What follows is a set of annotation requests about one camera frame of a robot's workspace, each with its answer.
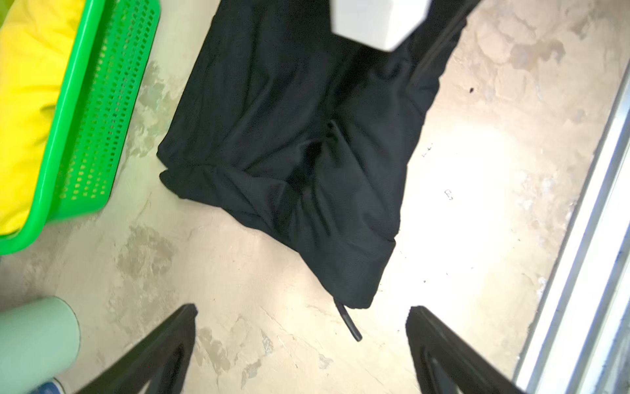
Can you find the yellow folded cloth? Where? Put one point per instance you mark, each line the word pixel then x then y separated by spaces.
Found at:
pixel 36 43

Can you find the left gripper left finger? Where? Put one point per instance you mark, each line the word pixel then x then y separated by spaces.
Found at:
pixel 158 363

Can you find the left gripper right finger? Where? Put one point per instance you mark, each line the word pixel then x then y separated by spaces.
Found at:
pixel 445 363

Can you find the green plastic basket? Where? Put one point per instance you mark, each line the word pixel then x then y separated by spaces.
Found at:
pixel 94 109

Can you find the blue lid pencil jar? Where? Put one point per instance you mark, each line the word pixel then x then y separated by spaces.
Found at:
pixel 52 386

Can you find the mint green cup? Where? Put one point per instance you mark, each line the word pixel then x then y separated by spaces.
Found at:
pixel 39 340

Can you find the black shorts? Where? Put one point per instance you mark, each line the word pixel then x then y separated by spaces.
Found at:
pixel 307 136

